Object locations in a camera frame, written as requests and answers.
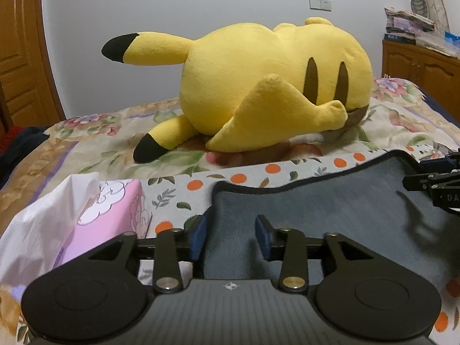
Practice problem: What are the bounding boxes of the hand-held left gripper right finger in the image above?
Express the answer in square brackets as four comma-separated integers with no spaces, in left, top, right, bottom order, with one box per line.
[254,215,361,293]

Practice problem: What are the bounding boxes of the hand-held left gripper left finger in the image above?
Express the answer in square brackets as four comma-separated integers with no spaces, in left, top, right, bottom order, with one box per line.
[88,213,213,294]

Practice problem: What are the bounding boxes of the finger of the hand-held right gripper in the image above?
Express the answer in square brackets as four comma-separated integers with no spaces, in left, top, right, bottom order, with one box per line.
[402,172,437,192]
[418,152,460,172]

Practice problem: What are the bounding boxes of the grey towel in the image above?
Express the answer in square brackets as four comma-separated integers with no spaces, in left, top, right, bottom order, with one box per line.
[199,149,460,295]

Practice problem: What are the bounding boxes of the pink printed tissue pack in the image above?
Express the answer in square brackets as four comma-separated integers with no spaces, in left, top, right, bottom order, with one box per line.
[53,179,154,271]

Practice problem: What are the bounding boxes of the wooden cabinet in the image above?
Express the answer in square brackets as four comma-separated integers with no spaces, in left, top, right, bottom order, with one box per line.
[381,39,460,95]

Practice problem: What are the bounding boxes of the blue box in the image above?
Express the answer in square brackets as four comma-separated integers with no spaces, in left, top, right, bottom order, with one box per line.
[443,30,460,59]

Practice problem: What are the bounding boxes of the stack of papers and books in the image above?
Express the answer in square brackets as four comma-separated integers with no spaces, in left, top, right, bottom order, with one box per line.
[383,6,454,57]

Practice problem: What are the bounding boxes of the yellow plush toy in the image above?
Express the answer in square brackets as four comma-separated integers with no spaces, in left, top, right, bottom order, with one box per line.
[101,16,375,163]

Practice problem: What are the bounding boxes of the grey ribbed ornament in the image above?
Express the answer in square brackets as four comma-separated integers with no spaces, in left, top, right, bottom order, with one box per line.
[411,0,430,20]

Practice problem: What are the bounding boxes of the floral bed blanket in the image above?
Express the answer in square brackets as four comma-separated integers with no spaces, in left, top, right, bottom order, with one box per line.
[0,75,460,345]

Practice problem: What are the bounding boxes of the dark cloth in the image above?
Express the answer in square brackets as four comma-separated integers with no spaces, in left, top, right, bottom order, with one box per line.
[0,125,51,192]

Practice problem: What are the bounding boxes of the wooden door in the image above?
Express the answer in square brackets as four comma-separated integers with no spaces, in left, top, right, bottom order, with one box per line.
[0,0,67,134]

